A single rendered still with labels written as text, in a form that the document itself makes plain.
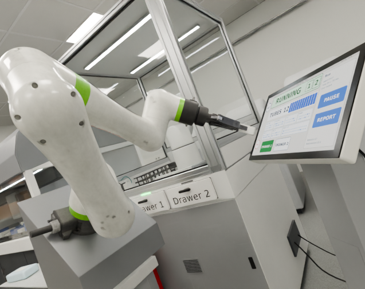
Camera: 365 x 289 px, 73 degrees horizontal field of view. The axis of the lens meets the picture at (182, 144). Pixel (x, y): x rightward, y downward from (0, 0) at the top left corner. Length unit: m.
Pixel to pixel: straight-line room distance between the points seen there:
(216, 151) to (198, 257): 0.62
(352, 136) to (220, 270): 1.02
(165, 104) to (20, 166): 1.41
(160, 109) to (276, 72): 3.56
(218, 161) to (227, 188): 0.14
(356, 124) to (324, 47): 3.59
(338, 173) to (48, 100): 0.81
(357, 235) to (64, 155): 0.87
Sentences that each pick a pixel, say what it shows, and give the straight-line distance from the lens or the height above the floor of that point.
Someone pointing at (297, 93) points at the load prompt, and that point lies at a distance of 0.98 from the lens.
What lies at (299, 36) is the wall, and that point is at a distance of 4.34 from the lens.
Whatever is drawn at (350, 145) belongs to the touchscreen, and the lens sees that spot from 0.71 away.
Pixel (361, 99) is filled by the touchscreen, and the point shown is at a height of 1.07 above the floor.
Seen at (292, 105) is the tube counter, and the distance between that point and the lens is 0.97.
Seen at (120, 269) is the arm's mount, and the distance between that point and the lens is 0.98.
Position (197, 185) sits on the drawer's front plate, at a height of 0.91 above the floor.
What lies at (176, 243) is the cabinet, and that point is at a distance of 1.55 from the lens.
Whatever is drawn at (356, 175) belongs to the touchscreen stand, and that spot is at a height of 0.84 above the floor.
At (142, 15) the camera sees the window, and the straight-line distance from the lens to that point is 1.48.
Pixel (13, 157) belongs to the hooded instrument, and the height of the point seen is 1.48.
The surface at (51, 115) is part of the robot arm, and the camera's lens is 0.47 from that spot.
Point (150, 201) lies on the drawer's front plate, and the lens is 1.52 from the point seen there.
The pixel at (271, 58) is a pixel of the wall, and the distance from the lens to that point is 4.36.
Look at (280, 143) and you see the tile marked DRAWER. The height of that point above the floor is 1.01.
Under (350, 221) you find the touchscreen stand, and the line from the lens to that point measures 0.97.
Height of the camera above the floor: 1.11
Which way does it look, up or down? 1 degrees up
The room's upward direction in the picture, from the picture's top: 21 degrees counter-clockwise
